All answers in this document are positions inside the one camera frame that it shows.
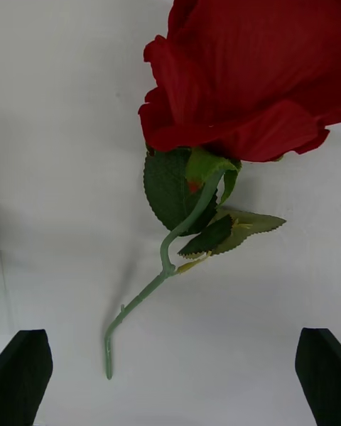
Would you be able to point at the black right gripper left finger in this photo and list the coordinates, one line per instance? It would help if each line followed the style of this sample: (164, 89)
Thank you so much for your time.
(23, 376)

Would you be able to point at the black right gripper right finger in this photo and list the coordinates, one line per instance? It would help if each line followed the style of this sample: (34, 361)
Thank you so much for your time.
(321, 372)

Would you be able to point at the red rose green stem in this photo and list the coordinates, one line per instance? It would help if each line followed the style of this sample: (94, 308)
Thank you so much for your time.
(248, 60)

